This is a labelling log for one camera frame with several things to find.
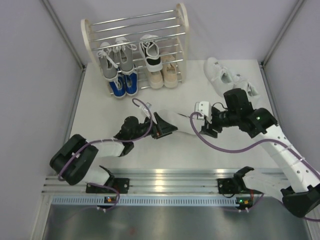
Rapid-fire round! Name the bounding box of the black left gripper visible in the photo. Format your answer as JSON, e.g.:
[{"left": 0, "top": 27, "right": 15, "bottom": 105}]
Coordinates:
[{"left": 130, "top": 112, "right": 177, "bottom": 142}]

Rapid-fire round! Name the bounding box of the cream and chrome shoe rack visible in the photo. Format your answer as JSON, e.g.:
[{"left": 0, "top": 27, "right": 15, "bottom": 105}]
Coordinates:
[{"left": 81, "top": 3, "right": 189, "bottom": 99}]

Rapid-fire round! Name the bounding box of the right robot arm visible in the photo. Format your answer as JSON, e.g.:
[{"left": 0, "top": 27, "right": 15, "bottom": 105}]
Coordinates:
[{"left": 195, "top": 88, "right": 320, "bottom": 218}]

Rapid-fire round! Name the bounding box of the beige lace sneaker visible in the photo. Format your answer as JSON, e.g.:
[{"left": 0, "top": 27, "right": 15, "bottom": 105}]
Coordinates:
[
  {"left": 161, "top": 51, "right": 178, "bottom": 89},
  {"left": 146, "top": 71, "right": 164, "bottom": 90}
]

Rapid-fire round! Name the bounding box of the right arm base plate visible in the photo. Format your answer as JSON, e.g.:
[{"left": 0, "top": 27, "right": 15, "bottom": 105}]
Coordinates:
[{"left": 217, "top": 178, "right": 262, "bottom": 195}]

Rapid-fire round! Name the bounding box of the aluminium mounting rail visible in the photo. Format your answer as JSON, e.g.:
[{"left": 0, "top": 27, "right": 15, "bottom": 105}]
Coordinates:
[{"left": 41, "top": 167, "right": 313, "bottom": 196}]

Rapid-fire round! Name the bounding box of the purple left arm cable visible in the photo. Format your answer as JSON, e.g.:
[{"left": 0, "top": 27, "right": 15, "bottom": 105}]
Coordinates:
[{"left": 57, "top": 98, "right": 153, "bottom": 213}]

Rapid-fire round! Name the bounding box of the grey canvas sneaker back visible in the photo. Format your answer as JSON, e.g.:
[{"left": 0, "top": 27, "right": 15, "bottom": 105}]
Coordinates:
[{"left": 96, "top": 41, "right": 118, "bottom": 82}]

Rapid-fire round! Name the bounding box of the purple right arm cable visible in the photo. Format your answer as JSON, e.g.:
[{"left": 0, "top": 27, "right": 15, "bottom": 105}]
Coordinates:
[{"left": 189, "top": 112, "right": 320, "bottom": 222}]

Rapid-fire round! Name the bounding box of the white sneaker left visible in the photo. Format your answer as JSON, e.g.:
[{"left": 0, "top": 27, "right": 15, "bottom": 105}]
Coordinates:
[{"left": 203, "top": 57, "right": 235, "bottom": 97}]

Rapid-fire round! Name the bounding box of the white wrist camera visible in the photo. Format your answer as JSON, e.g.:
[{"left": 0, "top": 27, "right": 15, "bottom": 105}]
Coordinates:
[
  {"left": 194, "top": 101, "right": 212, "bottom": 120},
  {"left": 139, "top": 102, "right": 152, "bottom": 118}
]

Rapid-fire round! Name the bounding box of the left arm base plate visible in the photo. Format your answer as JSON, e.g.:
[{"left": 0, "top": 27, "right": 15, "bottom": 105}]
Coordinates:
[{"left": 85, "top": 177, "right": 130, "bottom": 194}]

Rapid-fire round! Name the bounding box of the black white sneaker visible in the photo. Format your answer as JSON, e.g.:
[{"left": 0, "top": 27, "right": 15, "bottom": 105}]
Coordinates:
[
  {"left": 139, "top": 34, "right": 163, "bottom": 73},
  {"left": 157, "top": 109, "right": 196, "bottom": 135}
]

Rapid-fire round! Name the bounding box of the white sneaker right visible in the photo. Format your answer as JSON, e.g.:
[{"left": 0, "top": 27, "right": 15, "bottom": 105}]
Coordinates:
[{"left": 233, "top": 74, "right": 260, "bottom": 98}]

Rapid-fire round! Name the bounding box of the grey canvas sneaker front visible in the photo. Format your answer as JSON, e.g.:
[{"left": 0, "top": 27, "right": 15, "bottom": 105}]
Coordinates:
[{"left": 113, "top": 36, "right": 137, "bottom": 75}]

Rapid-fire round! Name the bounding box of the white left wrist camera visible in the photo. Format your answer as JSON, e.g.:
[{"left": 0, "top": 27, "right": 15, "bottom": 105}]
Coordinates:
[{"left": 139, "top": 102, "right": 152, "bottom": 118}]

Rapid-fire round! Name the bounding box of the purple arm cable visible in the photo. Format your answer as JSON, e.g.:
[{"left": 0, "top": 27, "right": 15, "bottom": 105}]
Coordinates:
[
  {"left": 57, "top": 98, "right": 153, "bottom": 213},
  {"left": 189, "top": 112, "right": 320, "bottom": 222}
]

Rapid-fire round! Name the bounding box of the perforated cable duct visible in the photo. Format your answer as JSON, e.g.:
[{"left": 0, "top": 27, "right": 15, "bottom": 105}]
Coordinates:
[{"left": 51, "top": 196, "right": 250, "bottom": 207}]

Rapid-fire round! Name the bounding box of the grey canvas sneaker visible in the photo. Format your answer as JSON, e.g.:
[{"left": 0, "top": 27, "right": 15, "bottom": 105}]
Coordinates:
[
  {"left": 96, "top": 41, "right": 118, "bottom": 82},
  {"left": 113, "top": 36, "right": 137, "bottom": 75}
]

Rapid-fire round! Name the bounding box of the blue canvas sneaker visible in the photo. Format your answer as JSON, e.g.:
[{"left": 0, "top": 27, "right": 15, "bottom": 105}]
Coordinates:
[
  {"left": 109, "top": 74, "right": 126, "bottom": 99},
  {"left": 124, "top": 70, "right": 138, "bottom": 96}
]

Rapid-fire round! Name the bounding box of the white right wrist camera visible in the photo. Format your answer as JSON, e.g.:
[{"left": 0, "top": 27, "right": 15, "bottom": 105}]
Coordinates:
[{"left": 194, "top": 101, "right": 212, "bottom": 120}]

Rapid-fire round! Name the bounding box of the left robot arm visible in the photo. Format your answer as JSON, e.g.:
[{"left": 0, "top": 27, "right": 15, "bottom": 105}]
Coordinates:
[{"left": 49, "top": 112, "right": 178, "bottom": 193}]

